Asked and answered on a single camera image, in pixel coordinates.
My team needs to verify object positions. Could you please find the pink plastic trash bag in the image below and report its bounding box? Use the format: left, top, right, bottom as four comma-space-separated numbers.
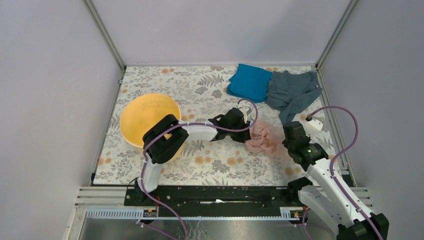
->
245, 120, 291, 160

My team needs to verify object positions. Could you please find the yellow plastic trash bin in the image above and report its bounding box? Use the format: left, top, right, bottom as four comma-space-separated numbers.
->
119, 93, 182, 154

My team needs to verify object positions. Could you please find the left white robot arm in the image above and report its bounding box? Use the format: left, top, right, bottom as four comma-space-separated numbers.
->
135, 107, 253, 206

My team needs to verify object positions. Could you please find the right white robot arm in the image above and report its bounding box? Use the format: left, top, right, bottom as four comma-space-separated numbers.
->
282, 121, 389, 240

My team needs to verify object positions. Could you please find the blue folded cloth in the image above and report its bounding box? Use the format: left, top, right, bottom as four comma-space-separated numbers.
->
226, 63, 272, 103

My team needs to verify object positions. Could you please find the grey crumpled cloth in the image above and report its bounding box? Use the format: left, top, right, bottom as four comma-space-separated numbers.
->
265, 70, 323, 125

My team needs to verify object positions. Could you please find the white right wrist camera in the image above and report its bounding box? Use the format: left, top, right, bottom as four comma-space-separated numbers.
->
303, 119, 323, 135

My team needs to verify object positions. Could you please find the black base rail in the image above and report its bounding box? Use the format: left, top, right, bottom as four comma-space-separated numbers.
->
124, 185, 305, 218

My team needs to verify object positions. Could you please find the aluminium corner frame post right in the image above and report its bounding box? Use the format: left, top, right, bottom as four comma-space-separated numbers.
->
315, 0, 359, 69

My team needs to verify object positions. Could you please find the aluminium corner frame post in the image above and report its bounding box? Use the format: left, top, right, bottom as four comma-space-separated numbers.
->
315, 0, 359, 69
82, 0, 126, 72

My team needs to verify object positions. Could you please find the aluminium corner frame post left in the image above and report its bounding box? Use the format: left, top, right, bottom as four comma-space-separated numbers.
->
82, 0, 126, 72

